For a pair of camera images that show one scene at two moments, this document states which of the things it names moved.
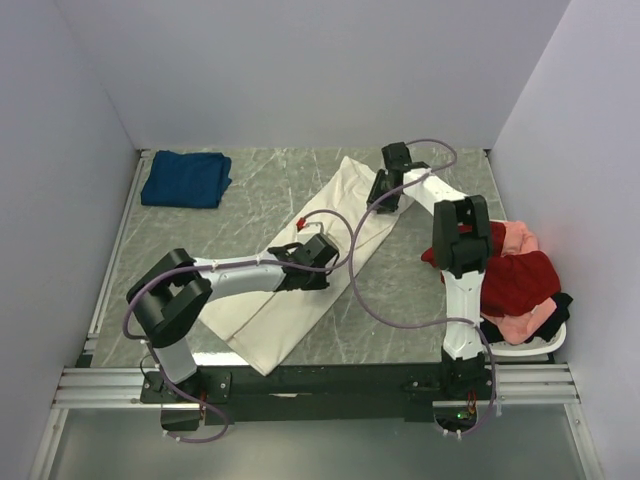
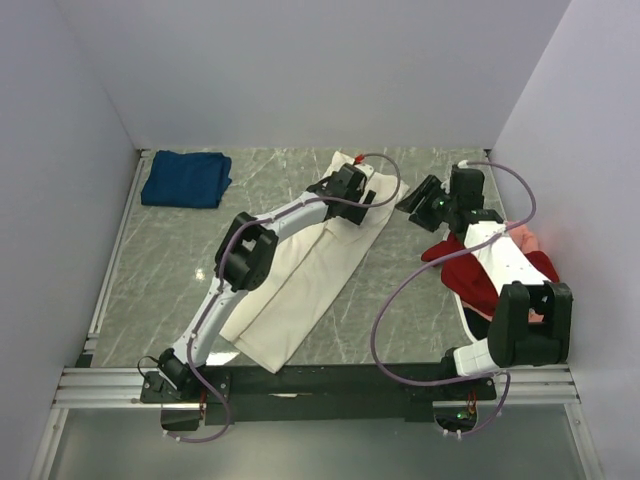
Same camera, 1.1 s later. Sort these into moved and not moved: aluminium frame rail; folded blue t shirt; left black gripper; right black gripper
Moved: left black gripper; right black gripper
Not moved: folded blue t shirt; aluminium frame rail
